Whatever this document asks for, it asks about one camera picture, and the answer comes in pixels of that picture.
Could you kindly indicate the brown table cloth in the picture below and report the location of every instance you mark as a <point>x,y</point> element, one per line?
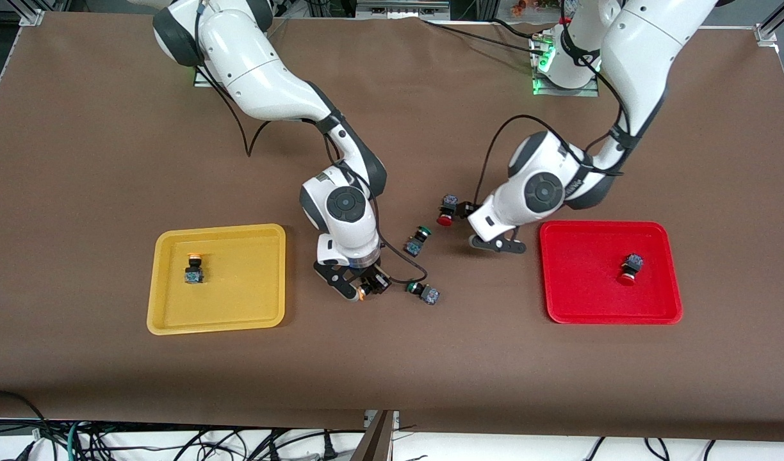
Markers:
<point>110,160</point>

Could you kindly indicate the grey metal box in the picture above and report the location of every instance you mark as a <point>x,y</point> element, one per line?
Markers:
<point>398,8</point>

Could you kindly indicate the green push button switch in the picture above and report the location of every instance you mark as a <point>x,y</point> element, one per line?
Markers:
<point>432,296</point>
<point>413,247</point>

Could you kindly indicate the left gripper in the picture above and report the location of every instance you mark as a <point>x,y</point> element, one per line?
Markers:
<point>467,209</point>

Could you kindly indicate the aluminium frame profile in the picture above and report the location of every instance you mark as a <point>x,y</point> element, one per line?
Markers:
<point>32,16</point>
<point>767,32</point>

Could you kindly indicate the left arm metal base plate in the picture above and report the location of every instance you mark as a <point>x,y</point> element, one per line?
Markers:
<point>568,91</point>

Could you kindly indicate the red plastic tray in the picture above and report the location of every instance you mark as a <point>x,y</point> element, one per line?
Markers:
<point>590,288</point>

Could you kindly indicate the dark table support beam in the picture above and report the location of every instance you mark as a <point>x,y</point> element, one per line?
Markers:
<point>376,442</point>

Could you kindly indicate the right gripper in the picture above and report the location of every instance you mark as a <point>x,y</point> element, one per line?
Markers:
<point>369,274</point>

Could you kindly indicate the red mushroom push button switch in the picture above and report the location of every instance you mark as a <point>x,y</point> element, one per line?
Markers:
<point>634,262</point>
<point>444,221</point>

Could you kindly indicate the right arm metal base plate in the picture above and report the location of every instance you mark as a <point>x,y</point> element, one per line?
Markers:
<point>201,82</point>

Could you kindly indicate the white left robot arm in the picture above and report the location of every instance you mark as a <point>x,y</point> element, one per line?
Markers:
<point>642,45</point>

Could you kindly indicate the yellow plastic tray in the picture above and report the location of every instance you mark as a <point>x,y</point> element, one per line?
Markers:
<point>238,301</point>

